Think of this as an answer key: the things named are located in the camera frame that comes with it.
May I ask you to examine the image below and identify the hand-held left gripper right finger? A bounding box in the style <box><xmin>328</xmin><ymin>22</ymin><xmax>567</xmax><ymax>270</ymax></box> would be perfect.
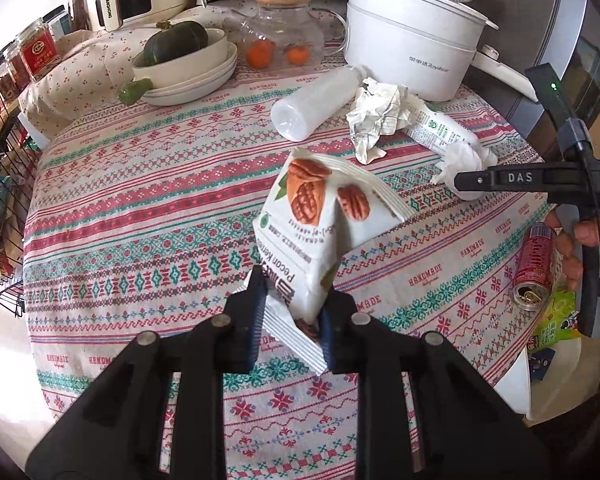
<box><xmin>317</xmin><ymin>285</ymin><xmax>571</xmax><ymax>480</ymax></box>

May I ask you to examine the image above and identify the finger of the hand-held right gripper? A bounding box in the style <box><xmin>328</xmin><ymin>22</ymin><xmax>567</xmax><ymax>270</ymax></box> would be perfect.
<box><xmin>452</xmin><ymin>167</ymin><xmax>551</xmax><ymax>203</ymax></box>

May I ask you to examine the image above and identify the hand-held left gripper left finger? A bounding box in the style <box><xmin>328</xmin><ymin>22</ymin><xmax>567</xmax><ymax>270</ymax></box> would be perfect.
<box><xmin>25</xmin><ymin>265</ymin><xmax>269</xmax><ymax>480</ymax></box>

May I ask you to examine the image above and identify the white tissue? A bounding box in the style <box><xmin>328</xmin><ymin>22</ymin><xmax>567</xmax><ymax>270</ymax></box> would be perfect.
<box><xmin>432</xmin><ymin>141</ymin><xmax>498</xmax><ymax>192</ymax></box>

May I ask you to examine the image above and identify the white pecan snack packet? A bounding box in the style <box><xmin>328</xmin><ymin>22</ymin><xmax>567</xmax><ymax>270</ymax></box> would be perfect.
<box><xmin>230</xmin><ymin>147</ymin><xmax>413</xmax><ymax>376</ymax></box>

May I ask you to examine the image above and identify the green snack packet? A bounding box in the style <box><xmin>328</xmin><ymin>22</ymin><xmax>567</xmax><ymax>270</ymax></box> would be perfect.
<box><xmin>527</xmin><ymin>290</ymin><xmax>581</xmax><ymax>351</ymax></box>

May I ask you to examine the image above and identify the blue snack box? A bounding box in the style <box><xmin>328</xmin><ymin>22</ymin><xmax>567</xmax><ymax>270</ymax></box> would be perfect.
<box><xmin>527</xmin><ymin>347</ymin><xmax>553</xmax><ymax>378</ymax></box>

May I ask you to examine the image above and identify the person's right hand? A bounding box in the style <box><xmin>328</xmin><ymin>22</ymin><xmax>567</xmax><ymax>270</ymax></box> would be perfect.
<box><xmin>545</xmin><ymin>207</ymin><xmax>600</xmax><ymax>318</ymax></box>

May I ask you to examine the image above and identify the white bottle with green label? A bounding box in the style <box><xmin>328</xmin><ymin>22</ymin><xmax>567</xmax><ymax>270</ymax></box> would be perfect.
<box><xmin>405</xmin><ymin>97</ymin><xmax>481</xmax><ymax>156</ymax></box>

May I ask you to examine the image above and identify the red drink can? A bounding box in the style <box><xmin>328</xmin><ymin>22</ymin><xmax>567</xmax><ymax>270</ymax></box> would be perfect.
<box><xmin>511</xmin><ymin>222</ymin><xmax>558</xmax><ymax>313</ymax></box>

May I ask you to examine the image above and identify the crumpled white paper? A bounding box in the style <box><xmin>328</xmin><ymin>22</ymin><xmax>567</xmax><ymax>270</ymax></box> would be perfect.
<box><xmin>346</xmin><ymin>77</ymin><xmax>423</xmax><ymax>165</ymax></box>

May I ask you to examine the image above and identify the grey refrigerator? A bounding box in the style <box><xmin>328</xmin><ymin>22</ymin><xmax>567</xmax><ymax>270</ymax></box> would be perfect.
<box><xmin>475</xmin><ymin>0</ymin><xmax>600</xmax><ymax>136</ymax></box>

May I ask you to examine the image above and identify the white electric cooking pot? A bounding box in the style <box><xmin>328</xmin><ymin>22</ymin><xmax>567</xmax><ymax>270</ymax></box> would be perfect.
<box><xmin>342</xmin><ymin>0</ymin><xmax>541</xmax><ymax>103</ymax></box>

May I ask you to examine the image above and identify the white plastic bottle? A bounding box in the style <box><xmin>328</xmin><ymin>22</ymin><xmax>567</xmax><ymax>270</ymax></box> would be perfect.
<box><xmin>271</xmin><ymin>65</ymin><xmax>376</xmax><ymax>142</ymax></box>

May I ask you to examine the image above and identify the small orange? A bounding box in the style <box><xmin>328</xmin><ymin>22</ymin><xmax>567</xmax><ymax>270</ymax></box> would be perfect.
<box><xmin>285</xmin><ymin>44</ymin><xmax>312</xmax><ymax>67</ymax></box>
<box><xmin>245</xmin><ymin>40</ymin><xmax>277</xmax><ymax>70</ymax></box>

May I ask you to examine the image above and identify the glass teapot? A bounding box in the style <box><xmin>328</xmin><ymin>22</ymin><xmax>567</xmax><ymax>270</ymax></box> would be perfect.
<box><xmin>237</xmin><ymin>0</ymin><xmax>351</xmax><ymax>71</ymax></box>

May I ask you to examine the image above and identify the dark green squash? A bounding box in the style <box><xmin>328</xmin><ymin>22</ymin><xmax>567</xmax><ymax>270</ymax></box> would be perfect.
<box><xmin>144</xmin><ymin>20</ymin><xmax>210</xmax><ymax>63</ymax></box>

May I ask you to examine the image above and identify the white cloth with red flowers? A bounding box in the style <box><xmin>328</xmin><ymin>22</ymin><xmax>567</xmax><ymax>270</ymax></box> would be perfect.
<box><xmin>17</xmin><ymin>2</ymin><xmax>261</xmax><ymax>151</ymax></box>

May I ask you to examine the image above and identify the red label spice jar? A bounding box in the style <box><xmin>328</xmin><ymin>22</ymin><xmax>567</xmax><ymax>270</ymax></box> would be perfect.
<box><xmin>17</xmin><ymin>17</ymin><xmax>63</xmax><ymax>78</ymax></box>

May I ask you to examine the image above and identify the brown spice jar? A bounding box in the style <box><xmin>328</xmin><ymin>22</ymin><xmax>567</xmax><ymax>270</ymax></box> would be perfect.
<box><xmin>2</xmin><ymin>40</ymin><xmax>32</xmax><ymax>93</ymax></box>

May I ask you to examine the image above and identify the small teal carton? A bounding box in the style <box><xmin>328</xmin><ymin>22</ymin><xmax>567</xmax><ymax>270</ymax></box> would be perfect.
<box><xmin>45</xmin><ymin>5</ymin><xmax>73</xmax><ymax>36</ymax></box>

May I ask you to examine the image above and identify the cream dish with green handle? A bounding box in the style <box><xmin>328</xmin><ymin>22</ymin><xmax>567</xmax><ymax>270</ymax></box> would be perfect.
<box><xmin>119</xmin><ymin>55</ymin><xmax>238</xmax><ymax>107</ymax></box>

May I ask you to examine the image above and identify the black wire rack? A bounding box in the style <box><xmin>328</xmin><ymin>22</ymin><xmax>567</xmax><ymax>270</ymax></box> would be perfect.
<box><xmin>0</xmin><ymin>5</ymin><xmax>73</xmax><ymax>318</ymax></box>

